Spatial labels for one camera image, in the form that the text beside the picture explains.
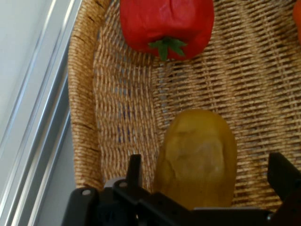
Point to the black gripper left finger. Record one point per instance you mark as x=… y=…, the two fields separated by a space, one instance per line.
x=134 y=169

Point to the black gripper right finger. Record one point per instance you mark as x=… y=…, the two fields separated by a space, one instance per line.
x=284 y=176

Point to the yellow toy potato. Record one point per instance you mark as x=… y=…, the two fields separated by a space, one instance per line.
x=197 y=160

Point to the red toy bell pepper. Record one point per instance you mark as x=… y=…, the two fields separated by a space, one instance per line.
x=167 y=26

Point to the orange toy vegetable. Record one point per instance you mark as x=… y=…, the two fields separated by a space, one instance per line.
x=297 y=22

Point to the aluminium window rail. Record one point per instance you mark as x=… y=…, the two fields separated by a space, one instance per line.
x=35 y=113

